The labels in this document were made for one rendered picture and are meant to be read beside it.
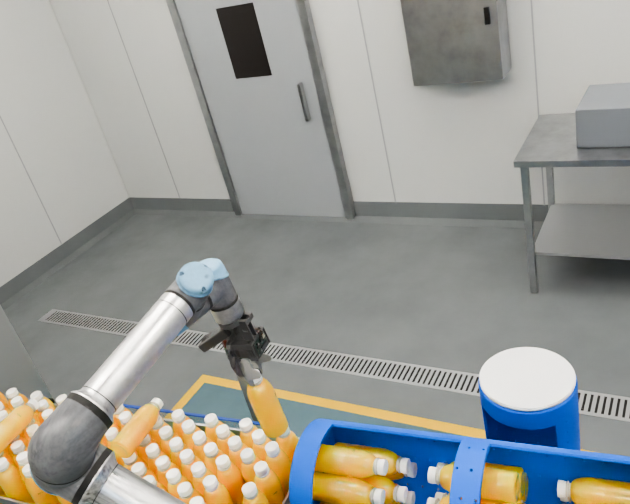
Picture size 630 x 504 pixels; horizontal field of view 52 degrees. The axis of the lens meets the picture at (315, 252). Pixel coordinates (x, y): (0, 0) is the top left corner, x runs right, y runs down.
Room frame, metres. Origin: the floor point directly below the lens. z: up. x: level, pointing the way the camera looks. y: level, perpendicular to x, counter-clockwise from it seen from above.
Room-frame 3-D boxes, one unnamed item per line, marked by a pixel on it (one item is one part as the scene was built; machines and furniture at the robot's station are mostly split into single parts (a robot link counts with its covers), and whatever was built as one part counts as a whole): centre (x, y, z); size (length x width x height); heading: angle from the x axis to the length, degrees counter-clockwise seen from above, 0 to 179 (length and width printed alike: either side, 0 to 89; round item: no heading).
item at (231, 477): (1.38, 0.41, 0.99); 0.07 x 0.07 x 0.19
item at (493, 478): (1.04, -0.23, 1.16); 0.19 x 0.07 x 0.07; 61
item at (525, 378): (1.46, -0.52, 1.03); 0.28 x 0.28 x 0.01
